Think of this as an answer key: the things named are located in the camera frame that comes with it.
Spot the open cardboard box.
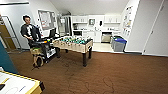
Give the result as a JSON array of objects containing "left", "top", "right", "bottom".
[{"left": 29, "top": 46, "right": 43, "bottom": 56}]

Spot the green foosball table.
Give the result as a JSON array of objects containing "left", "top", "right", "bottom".
[{"left": 52, "top": 35, "right": 95, "bottom": 68}]

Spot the white sink base cabinet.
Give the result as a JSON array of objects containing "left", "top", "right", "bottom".
[{"left": 84, "top": 30, "right": 103, "bottom": 43}]

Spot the stainless steel refrigerator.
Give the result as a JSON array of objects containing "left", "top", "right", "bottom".
[{"left": 56, "top": 15, "right": 74, "bottom": 37}]

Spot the grey bin blue lid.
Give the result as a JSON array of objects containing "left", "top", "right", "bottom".
[{"left": 112, "top": 37, "right": 129, "bottom": 53}]

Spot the black wheeled cart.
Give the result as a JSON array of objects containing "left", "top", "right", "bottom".
[{"left": 28, "top": 28, "right": 62, "bottom": 65}]

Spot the brown tan backpack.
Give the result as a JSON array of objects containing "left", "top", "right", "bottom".
[{"left": 32, "top": 54, "right": 45, "bottom": 70}]

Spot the person in black shirt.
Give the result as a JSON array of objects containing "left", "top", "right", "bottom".
[{"left": 19, "top": 14, "right": 43, "bottom": 48}]

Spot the white hallway door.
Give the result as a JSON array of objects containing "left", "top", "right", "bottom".
[{"left": 142, "top": 0, "right": 168, "bottom": 57}]

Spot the brown wooden door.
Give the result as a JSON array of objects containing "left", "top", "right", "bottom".
[{"left": 0, "top": 14, "right": 22, "bottom": 53}]

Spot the white wall cabinet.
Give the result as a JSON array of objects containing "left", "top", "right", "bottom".
[
  {"left": 103, "top": 14, "right": 122, "bottom": 25},
  {"left": 72, "top": 15, "right": 89, "bottom": 25}
]

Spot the thin black floor cable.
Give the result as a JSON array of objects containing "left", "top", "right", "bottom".
[{"left": 64, "top": 59, "right": 116, "bottom": 94}]

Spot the grey wall bulletin board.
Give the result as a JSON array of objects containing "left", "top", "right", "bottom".
[{"left": 37, "top": 9, "right": 56, "bottom": 31}]

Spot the large colourful wall poster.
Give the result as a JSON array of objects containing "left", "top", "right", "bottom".
[{"left": 122, "top": 5, "right": 134, "bottom": 37}]

